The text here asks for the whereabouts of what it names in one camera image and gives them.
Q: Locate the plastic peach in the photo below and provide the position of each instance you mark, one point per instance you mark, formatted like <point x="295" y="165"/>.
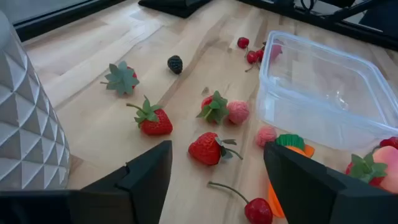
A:
<point x="388" y="165"/>

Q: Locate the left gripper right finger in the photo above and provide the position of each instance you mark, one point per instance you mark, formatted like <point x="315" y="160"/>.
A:
<point x="311" y="193"/>

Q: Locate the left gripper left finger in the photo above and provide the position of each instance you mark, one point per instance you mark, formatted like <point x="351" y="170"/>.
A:
<point x="140" y="193"/>

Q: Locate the white geometric plant pot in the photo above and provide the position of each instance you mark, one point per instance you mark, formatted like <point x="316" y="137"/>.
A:
<point x="28" y="124"/>

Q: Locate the black folded cloth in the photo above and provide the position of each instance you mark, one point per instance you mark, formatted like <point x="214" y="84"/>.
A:
<point x="174" y="6"/>

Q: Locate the pink plastic raspberry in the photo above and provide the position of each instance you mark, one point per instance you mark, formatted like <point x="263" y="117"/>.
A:
<point x="237" y="112"/>
<point x="265" y="136"/>

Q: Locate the orange plastic carrot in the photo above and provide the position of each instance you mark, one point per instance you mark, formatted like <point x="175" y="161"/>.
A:
<point x="290" y="141"/>

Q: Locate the dark plastic blackberry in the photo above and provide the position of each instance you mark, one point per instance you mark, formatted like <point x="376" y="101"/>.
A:
<point x="175" y="64"/>

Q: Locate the clear plastic tupperware container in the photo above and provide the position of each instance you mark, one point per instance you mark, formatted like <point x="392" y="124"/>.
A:
<point x="326" y="93"/>

